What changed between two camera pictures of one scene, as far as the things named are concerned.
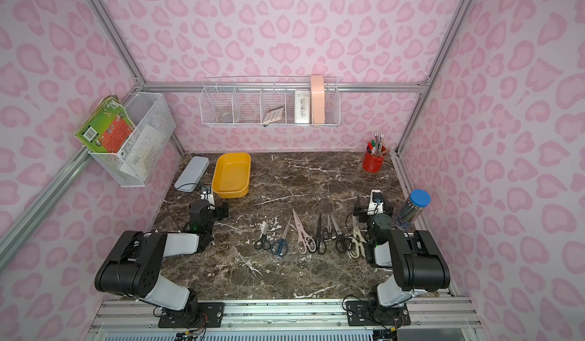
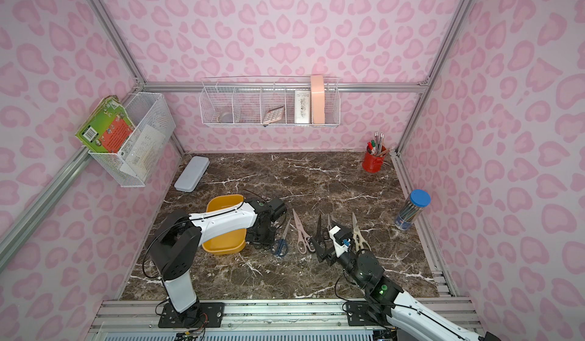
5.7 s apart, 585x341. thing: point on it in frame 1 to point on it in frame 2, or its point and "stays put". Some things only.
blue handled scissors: x=281 y=247 stays put
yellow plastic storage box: x=231 y=175 to x=231 y=243
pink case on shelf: x=318 y=99 stays put
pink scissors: x=305 y=240 stays put
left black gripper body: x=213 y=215 to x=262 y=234
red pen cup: x=374 y=157 stays put
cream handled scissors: x=357 y=241 stays put
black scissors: x=321 y=246 stays put
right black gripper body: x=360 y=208 to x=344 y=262
